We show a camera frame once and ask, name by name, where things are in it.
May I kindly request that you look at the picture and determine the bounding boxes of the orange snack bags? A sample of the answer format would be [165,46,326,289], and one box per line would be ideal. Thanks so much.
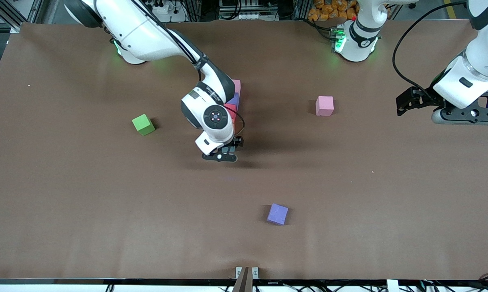
[308,0,359,21]

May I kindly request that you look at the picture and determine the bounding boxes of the brown strip with white brackets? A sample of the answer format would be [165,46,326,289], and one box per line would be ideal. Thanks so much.
[235,266,259,292]

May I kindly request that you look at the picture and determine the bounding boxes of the green foam cube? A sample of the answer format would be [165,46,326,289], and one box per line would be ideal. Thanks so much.
[132,114,156,136]

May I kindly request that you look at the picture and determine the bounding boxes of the long white power strip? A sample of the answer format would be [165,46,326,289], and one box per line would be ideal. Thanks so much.
[219,11,261,20]

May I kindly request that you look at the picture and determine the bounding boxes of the aluminium frame profile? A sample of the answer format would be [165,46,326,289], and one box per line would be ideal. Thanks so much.
[0,0,39,34]

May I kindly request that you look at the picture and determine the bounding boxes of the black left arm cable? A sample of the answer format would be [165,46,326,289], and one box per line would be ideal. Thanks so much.
[392,0,469,98]

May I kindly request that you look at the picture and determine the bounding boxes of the white power strip with plugs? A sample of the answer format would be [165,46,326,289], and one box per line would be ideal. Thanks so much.
[144,0,175,15]

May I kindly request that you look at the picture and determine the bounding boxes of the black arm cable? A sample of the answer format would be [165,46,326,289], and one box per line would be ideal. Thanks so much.
[392,0,469,98]
[128,0,245,135]

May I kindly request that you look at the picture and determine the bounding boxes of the black cable bundle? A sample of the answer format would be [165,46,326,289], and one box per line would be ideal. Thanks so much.
[420,274,488,292]

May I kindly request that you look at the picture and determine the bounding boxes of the brown table cover sheet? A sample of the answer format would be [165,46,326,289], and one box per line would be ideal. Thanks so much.
[0,19,488,280]

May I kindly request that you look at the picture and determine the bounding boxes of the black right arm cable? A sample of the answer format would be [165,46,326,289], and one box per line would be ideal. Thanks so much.
[128,0,245,135]

